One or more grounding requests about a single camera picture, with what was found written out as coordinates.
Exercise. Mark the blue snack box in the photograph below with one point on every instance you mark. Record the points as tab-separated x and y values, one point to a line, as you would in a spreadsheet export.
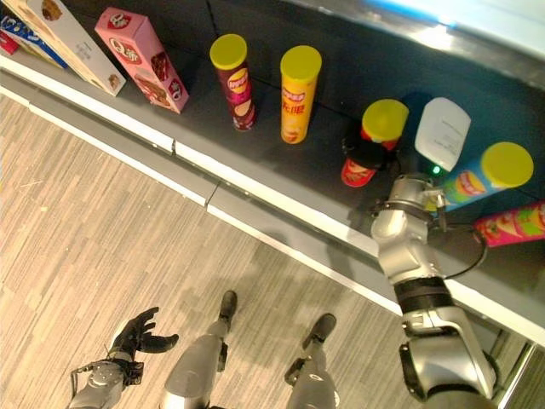
30	42

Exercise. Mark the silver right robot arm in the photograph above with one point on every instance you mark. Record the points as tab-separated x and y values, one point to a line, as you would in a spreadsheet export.
409	255

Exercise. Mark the pink snack box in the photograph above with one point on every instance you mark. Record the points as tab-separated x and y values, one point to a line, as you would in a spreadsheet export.
145	59

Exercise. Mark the blue chips can yellow lid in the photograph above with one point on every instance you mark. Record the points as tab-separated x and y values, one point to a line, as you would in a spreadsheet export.
489	174

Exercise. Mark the red snack box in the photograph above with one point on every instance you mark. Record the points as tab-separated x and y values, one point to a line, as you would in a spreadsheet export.
6	42

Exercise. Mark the silver robot leg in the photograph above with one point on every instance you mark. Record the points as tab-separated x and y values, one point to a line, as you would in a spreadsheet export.
200	362
313	375

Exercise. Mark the pink chips can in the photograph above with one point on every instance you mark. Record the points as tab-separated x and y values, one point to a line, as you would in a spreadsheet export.
515	223

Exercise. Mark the silver right robot leg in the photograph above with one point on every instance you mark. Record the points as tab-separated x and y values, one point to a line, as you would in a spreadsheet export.
313	375

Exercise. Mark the white cookie box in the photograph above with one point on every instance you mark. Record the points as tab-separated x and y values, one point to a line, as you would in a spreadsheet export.
72	42

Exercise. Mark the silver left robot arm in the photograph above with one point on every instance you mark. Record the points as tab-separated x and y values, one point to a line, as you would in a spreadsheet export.
100	381

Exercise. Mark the dark grey shelf board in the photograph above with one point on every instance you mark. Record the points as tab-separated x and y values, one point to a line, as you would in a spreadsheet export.
332	85

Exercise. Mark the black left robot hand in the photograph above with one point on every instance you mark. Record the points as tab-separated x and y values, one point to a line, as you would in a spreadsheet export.
136	334

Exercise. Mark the silver left robot leg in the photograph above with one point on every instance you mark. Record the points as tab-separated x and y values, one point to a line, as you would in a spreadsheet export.
200	362

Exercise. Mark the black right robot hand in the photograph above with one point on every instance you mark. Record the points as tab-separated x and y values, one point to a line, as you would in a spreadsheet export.
443	132

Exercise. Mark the silver shelf board edge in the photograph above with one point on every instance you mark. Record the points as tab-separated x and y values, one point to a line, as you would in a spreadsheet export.
426	30

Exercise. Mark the red chips can yellow lid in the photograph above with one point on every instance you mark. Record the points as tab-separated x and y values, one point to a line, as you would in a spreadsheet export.
383	119

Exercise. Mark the maroon chips can yellow lid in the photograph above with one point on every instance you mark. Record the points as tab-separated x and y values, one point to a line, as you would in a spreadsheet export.
238	89

